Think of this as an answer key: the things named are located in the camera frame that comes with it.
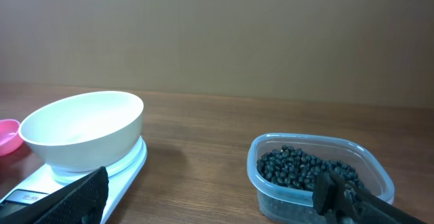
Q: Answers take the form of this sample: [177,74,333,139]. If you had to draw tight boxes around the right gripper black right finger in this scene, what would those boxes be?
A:
[312,173,425,224]

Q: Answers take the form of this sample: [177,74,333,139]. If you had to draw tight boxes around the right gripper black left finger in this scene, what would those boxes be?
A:
[1,166,109,224]

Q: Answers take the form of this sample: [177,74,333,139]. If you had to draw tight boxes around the pink scoop with blue handle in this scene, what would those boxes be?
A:
[0,119,23,156]

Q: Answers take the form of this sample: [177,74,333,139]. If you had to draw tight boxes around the white digital kitchen scale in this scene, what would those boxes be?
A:
[1,138,147,223]

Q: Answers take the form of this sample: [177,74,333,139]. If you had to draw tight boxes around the white bowl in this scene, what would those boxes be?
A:
[18,91,144,172]

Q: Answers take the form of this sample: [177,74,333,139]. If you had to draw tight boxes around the black beans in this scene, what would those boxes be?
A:
[256,145,365,191]

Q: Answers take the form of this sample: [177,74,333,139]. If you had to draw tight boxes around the clear plastic container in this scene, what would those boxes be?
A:
[247,133,395,223]

